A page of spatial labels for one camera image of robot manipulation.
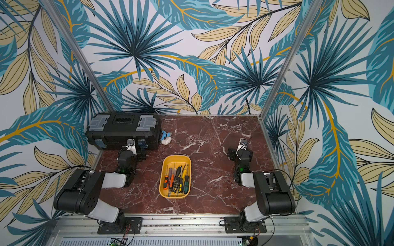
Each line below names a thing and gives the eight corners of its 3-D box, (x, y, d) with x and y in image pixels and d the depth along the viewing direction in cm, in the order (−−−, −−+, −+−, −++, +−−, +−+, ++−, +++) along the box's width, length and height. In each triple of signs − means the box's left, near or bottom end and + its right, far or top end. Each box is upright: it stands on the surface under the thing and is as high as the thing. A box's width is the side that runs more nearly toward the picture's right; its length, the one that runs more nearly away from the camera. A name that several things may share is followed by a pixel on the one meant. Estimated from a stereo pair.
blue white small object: (160, 145, 105) (159, 142, 102) (162, 133, 111) (161, 130, 108) (170, 145, 105) (170, 142, 102) (172, 133, 111) (171, 130, 108)
